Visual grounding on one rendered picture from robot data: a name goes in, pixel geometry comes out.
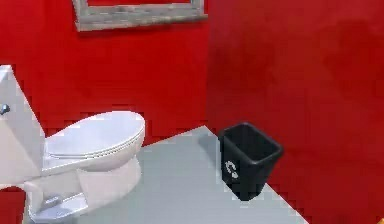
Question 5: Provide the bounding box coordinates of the white toilet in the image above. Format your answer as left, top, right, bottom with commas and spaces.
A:
0, 64, 147, 224

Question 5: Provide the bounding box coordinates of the black waste bin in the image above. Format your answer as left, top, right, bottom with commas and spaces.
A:
218, 122, 285, 202

